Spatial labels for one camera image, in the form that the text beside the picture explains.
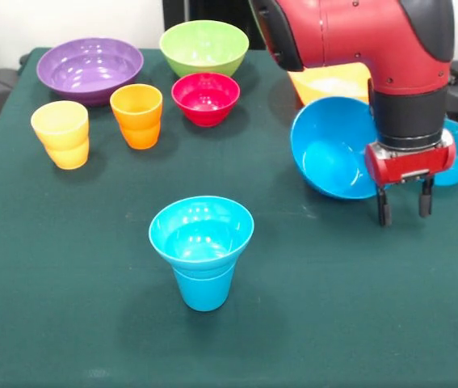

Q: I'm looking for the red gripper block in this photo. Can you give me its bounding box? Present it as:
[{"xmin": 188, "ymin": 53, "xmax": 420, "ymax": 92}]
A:
[{"xmin": 363, "ymin": 129, "xmax": 458, "ymax": 228}]

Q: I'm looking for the large blue bowl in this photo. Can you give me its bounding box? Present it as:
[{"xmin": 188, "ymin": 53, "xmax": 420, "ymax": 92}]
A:
[{"xmin": 289, "ymin": 95, "xmax": 380, "ymax": 201}]

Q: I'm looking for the small ribbed teal bowl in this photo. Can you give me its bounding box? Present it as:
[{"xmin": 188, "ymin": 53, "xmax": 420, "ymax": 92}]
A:
[{"xmin": 148, "ymin": 195, "xmax": 255, "ymax": 280}]

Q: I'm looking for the blue cup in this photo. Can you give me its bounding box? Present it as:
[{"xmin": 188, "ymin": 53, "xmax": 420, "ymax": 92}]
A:
[{"xmin": 170, "ymin": 260, "xmax": 237, "ymax": 313}]

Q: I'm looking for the large yellow bowl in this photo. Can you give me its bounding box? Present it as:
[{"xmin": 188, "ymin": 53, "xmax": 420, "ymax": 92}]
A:
[{"xmin": 287, "ymin": 62, "xmax": 372, "ymax": 106}]

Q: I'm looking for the pink red bowl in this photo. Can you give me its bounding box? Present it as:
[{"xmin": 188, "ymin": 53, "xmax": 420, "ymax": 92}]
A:
[{"xmin": 170, "ymin": 72, "xmax": 242, "ymax": 128}]

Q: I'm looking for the green bowl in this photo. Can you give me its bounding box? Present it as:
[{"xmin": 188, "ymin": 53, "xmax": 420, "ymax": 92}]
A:
[{"xmin": 159, "ymin": 19, "xmax": 250, "ymax": 78}]

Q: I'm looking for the orange cup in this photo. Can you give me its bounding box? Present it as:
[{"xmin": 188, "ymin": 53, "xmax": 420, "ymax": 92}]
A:
[{"xmin": 109, "ymin": 83, "xmax": 164, "ymax": 151}]

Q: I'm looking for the dark green tablecloth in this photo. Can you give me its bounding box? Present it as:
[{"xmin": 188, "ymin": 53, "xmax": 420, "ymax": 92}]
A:
[{"xmin": 0, "ymin": 47, "xmax": 458, "ymax": 388}]

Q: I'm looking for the purple bowl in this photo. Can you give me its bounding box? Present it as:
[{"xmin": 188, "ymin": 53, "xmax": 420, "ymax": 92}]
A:
[{"xmin": 36, "ymin": 37, "xmax": 145, "ymax": 107}]

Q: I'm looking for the yellow cup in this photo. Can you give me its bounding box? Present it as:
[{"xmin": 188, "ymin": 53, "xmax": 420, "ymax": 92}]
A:
[{"xmin": 30, "ymin": 100, "xmax": 90, "ymax": 171}]

